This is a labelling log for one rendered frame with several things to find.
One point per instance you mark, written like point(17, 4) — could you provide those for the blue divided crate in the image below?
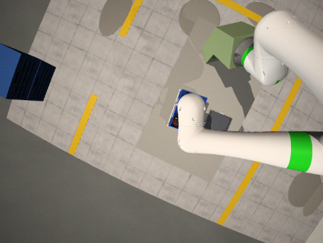
point(174, 112)

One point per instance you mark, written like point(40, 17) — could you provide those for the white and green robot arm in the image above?
point(297, 48)

